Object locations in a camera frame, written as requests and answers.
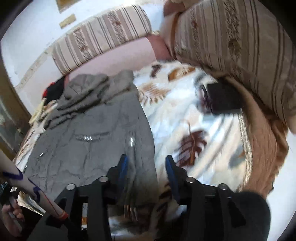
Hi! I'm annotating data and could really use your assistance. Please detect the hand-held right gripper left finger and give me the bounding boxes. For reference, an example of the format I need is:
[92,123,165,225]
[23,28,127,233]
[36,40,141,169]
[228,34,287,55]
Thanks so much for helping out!
[46,154,129,241]

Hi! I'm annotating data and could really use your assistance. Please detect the pale yellow cloth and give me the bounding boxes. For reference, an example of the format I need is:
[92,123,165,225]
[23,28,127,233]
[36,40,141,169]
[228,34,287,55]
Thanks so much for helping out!
[29,100,59,124]

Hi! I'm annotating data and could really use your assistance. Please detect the pink cushion with brown band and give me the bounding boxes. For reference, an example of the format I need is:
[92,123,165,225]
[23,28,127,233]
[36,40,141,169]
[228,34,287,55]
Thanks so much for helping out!
[163,0,186,18]

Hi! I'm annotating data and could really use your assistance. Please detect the wooden door frame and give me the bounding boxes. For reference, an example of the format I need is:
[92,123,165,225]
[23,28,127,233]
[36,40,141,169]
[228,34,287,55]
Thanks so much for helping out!
[0,58,31,158]

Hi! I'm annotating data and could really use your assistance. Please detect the gold wall plaque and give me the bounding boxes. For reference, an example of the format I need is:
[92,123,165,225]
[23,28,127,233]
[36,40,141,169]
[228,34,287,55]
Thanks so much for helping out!
[59,14,77,29]
[58,0,77,13]

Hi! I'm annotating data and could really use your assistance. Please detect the pink bolster cushion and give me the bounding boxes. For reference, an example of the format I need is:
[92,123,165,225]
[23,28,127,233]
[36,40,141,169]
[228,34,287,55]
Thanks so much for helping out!
[65,35,173,80]

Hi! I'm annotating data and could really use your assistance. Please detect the person's left hand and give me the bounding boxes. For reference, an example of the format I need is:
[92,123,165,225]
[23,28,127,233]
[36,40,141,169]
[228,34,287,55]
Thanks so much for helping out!
[2,199,25,235]

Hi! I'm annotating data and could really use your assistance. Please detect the large striped floral sofa cushion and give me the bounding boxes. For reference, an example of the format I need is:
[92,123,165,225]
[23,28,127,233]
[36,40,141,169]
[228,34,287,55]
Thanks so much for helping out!
[173,0,296,133]

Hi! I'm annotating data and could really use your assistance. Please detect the leaf print fleece blanket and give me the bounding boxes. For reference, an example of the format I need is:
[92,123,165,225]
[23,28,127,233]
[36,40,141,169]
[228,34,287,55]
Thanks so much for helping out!
[14,61,252,241]

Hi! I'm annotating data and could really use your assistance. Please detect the black and red clothes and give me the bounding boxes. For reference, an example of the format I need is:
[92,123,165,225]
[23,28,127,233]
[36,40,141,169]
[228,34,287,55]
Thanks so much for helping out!
[42,76,67,105]

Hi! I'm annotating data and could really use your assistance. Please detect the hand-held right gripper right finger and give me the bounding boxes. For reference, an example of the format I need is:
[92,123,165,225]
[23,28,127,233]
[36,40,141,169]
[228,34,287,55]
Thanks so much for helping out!
[165,155,245,241]

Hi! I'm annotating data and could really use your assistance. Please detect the long striped floral sofa cushion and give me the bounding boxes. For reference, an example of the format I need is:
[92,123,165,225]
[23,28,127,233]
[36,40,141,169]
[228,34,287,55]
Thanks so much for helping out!
[52,5,153,75]

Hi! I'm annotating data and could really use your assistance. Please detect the cable with white patterned sleeve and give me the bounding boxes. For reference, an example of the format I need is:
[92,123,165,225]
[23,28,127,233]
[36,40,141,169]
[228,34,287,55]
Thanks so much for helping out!
[2,170,69,219]

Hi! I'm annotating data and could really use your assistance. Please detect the grey puffer jacket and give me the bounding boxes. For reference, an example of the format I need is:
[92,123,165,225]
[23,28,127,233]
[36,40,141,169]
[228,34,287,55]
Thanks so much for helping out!
[23,71,159,209]

